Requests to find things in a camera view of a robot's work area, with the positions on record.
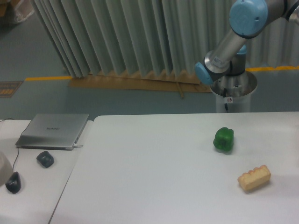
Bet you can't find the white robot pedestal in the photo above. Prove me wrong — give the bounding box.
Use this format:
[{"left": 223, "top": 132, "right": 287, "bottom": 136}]
[{"left": 210, "top": 71, "right": 257, "bottom": 113}]

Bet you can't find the pale green folding curtain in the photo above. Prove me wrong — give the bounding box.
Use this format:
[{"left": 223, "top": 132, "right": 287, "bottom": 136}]
[{"left": 28, "top": 0, "right": 299, "bottom": 78}]

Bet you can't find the black mouse cable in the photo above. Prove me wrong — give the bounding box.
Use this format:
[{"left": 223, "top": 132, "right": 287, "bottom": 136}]
[{"left": 0, "top": 118, "right": 32, "bottom": 174}]

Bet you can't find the yellow bread loaf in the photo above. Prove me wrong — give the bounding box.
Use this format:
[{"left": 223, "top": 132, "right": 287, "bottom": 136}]
[{"left": 237, "top": 165, "right": 271, "bottom": 191}]

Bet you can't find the green bell pepper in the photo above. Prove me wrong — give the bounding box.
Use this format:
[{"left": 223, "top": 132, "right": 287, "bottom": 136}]
[{"left": 213, "top": 127, "right": 234, "bottom": 152}]

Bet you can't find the silver closed laptop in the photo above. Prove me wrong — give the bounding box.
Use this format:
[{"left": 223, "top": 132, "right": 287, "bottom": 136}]
[{"left": 15, "top": 113, "right": 89, "bottom": 150}]

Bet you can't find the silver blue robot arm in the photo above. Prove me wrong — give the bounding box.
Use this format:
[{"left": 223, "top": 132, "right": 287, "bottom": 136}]
[{"left": 195, "top": 0, "right": 299, "bottom": 85}]

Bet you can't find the small black pepper toy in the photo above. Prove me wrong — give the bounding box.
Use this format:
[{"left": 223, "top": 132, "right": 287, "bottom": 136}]
[{"left": 36, "top": 151, "right": 54, "bottom": 168}]

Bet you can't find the grey sleeved forearm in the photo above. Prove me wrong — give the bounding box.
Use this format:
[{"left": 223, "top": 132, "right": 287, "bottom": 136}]
[{"left": 0, "top": 152, "right": 13, "bottom": 186}]

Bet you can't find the brown cardboard sheet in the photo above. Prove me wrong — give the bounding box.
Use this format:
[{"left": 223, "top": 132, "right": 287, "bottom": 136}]
[{"left": 68, "top": 70, "right": 211, "bottom": 98}]

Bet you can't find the black computer mouse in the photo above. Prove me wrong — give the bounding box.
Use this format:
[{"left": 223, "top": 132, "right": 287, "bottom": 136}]
[{"left": 5, "top": 172, "right": 21, "bottom": 194}]

